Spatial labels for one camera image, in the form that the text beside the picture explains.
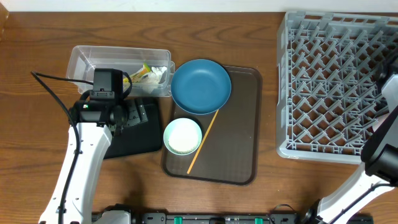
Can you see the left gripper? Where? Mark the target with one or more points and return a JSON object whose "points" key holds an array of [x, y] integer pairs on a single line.
{"points": [[137, 113]]}

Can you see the yellow green snack wrapper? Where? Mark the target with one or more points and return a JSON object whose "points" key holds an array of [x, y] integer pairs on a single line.
{"points": [[136, 77]]}

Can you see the pink plastic cup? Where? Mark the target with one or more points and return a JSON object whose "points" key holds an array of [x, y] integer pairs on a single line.
{"points": [[379, 121]]}

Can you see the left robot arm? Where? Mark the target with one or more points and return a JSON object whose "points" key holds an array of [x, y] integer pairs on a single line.
{"points": [[100, 114]]}

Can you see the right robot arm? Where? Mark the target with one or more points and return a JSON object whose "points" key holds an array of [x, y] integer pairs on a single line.
{"points": [[377, 172]]}

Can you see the clear plastic waste bin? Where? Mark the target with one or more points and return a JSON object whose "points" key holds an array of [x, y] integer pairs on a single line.
{"points": [[86, 58]]}

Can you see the grey plastic dishwasher rack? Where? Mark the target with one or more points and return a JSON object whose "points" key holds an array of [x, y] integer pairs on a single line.
{"points": [[328, 97]]}

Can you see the black plastic tray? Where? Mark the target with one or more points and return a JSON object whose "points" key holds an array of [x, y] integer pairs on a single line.
{"points": [[138, 139]]}

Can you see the light green bowl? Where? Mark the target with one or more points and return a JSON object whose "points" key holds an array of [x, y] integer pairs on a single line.
{"points": [[182, 136]]}

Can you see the dark blue plate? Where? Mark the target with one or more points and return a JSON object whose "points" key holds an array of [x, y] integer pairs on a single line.
{"points": [[200, 86]]}

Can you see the wooden chopstick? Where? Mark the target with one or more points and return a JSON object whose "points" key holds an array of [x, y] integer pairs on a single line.
{"points": [[202, 142]]}

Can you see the brown serving tray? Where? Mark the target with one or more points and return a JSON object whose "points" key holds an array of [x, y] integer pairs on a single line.
{"points": [[229, 153]]}

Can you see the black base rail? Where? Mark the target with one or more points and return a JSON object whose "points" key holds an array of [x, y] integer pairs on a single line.
{"points": [[119, 213]]}

